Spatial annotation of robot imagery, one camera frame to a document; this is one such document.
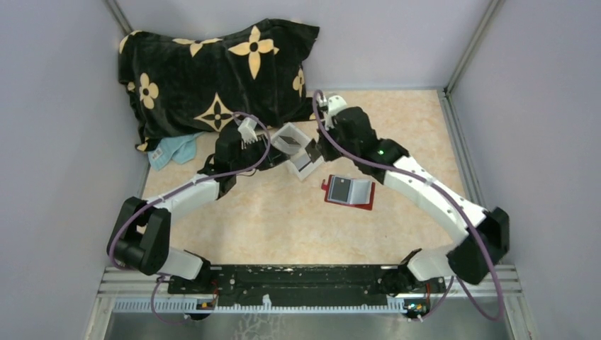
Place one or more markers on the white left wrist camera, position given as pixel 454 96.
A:
pixel 247 131

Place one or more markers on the grey single card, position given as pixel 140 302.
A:
pixel 301 165

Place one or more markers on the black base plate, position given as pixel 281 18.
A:
pixel 304 286

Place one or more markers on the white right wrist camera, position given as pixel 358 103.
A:
pixel 330 107

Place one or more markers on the black floral pillow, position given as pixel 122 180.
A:
pixel 179 86

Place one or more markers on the aluminium front rail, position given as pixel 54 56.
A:
pixel 137 292

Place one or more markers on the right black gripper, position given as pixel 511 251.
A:
pixel 327 154

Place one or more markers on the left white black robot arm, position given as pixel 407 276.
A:
pixel 140 239

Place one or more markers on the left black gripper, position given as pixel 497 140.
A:
pixel 271 157

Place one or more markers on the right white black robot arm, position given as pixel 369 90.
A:
pixel 480 237

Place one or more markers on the white plastic card box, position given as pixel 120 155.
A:
pixel 294 131

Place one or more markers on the grey card stack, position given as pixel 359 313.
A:
pixel 289 143

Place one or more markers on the light blue cloth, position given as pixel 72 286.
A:
pixel 179 149

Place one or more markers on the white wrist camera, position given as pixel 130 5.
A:
pixel 247 131
pixel 330 107

